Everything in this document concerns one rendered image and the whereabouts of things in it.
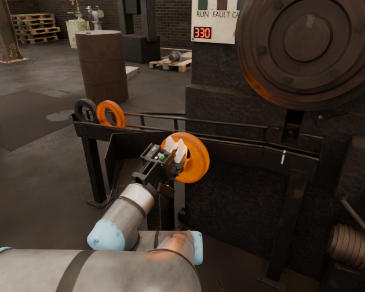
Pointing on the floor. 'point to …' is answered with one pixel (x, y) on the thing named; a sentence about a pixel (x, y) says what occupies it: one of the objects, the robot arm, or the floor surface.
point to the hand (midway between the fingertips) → (182, 145)
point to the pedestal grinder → (96, 18)
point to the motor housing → (347, 259)
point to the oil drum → (102, 65)
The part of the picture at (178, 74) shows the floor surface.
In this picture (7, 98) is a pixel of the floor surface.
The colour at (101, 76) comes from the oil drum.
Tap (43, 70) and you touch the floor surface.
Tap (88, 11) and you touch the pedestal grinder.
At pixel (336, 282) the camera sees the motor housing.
